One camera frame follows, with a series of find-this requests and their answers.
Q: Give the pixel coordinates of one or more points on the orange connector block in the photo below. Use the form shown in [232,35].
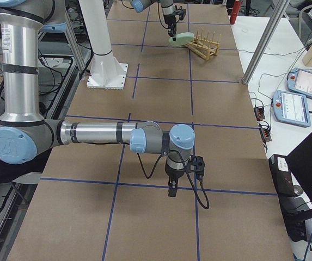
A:
[265,132]
[259,112]

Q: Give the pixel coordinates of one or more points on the wooden dish rack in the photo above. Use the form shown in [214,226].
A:
[205,45]

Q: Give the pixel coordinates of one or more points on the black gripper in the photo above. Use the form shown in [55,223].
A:
[169,22]
[172,173]

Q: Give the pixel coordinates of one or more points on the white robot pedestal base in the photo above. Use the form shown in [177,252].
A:
[105,72]

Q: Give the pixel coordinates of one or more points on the teach pendant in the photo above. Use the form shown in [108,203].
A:
[300,81]
[291,108]

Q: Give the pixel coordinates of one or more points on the red bottle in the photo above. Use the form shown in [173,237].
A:
[235,11]

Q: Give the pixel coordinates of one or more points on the aluminium frame post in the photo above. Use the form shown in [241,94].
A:
[264,40]

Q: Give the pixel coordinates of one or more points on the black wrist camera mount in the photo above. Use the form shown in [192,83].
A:
[196,165]

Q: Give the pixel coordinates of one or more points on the far teach pendant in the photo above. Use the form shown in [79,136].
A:
[300,81]

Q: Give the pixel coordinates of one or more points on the near teach pendant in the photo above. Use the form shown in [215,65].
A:
[291,108]

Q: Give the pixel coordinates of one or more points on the far orange connector block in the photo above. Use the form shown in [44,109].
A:
[259,112]

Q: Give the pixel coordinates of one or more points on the black computer box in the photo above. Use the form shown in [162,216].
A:
[282,177]

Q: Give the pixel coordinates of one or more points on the light green plate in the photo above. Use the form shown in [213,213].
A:
[181,39]

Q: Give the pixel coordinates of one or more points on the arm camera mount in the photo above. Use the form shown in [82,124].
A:
[179,14]

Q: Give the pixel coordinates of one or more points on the near orange connector block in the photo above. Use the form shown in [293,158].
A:
[265,132]

